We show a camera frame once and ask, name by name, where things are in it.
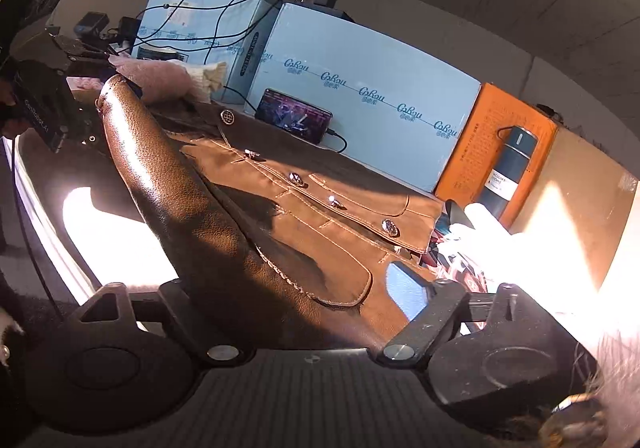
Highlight orange cardboard box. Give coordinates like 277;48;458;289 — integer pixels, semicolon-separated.
435;83;558;227

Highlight smartphone with lit screen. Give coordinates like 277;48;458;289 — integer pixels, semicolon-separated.
255;89;333;145

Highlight black adapter cables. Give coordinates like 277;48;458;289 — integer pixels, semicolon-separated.
106;0;339;67

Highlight person's left hand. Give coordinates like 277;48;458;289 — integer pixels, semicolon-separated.
0;79;30;139

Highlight brown cardboard box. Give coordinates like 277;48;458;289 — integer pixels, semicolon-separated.
510;127;638;289

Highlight dark blue vacuum bottle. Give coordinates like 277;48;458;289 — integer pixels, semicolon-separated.
476;125;538;220

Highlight black phone charging cable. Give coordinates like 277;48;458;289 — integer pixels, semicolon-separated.
221;84;350;155

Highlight blue printed table mat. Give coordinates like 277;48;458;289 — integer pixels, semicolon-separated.
385;262;434;321

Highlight brown leather jacket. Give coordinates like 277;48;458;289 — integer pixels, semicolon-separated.
19;73;446;352

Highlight large light blue box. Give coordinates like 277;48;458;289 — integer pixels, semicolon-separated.
245;4;480;191

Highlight cream knit sweater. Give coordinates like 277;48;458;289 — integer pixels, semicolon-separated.
171;60;228;104

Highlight pink knit sweater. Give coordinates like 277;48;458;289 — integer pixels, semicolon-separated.
67;53;206;105

